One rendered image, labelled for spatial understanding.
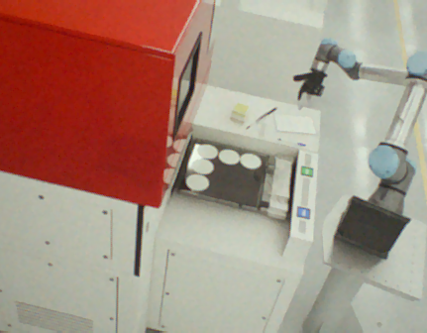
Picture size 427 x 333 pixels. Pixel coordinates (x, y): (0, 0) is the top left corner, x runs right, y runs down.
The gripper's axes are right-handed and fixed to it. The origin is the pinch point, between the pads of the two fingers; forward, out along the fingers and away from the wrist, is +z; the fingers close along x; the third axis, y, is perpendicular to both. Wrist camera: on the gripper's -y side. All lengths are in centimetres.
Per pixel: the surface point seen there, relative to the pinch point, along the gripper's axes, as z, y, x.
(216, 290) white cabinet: 80, 29, -48
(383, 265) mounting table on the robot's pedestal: 42, 73, -5
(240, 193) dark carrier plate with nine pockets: 37, 17, -42
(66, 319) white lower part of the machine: 113, -9, -95
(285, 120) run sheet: 8.9, -3.7, -1.2
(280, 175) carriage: 29.3, 16.9, -17.2
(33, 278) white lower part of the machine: 91, -13, -113
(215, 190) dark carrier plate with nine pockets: 39, 10, -50
